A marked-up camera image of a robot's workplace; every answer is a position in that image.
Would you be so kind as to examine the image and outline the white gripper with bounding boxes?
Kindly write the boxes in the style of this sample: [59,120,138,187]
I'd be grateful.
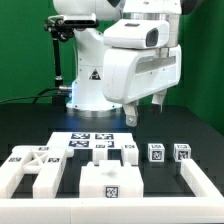
[102,46,181,127]

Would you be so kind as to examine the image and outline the white chair seat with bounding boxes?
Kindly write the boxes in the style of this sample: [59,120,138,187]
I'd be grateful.
[79,160,144,199]

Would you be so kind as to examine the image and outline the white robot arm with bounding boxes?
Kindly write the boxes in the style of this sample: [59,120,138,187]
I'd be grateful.
[53,0,204,126]

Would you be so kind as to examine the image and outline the white U-shaped fence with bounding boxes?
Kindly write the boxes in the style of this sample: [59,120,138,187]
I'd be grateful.
[0,159,224,224]

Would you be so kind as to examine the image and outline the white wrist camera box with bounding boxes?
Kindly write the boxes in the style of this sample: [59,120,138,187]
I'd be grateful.
[104,19,170,49]

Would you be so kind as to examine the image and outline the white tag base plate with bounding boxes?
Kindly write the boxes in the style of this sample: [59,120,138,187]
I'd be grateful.
[47,132,134,149]

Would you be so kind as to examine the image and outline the black cable on table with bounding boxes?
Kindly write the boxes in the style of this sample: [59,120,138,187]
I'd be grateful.
[0,85,73,106]

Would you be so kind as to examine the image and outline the white chair back frame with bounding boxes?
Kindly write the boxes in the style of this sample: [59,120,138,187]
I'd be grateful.
[0,145,74,199]

